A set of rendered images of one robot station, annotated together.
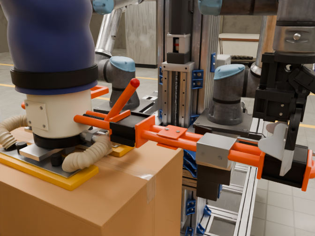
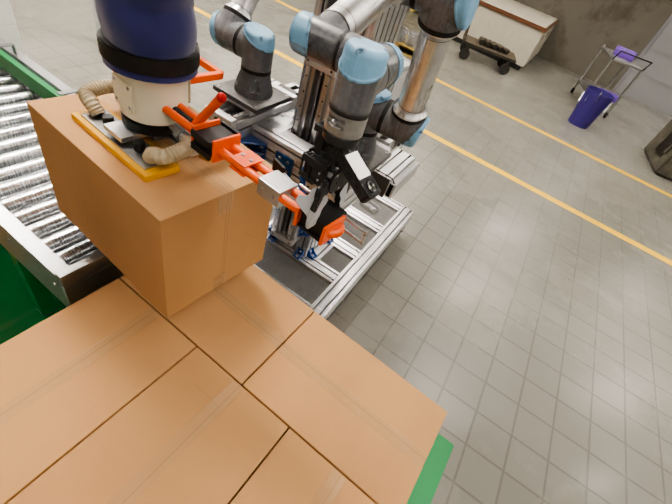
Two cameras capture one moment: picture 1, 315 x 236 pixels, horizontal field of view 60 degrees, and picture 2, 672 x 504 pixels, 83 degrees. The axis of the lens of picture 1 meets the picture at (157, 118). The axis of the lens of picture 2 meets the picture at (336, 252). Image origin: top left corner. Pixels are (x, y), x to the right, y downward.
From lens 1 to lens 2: 0.40 m
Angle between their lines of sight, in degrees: 23
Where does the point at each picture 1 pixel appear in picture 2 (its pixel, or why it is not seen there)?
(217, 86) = not seen: hidden behind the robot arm
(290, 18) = (333, 103)
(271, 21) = (419, 58)
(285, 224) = (411, 277)
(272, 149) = (304, 206)
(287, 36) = (329, 118)
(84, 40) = (180, 26)
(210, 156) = (267, 193)
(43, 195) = (119, 178)
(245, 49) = (506, 34)
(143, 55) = not seen: outside the picture
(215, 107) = not seen: hidden behind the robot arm
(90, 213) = (155, 208)
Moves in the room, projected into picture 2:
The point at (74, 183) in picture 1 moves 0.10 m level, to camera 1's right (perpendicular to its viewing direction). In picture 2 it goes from (150, 176) to (189, 188)
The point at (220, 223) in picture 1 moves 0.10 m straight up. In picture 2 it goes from (337, 255) to (341, 243)
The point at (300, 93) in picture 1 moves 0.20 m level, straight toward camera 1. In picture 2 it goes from (333, 169) to (257, 208)
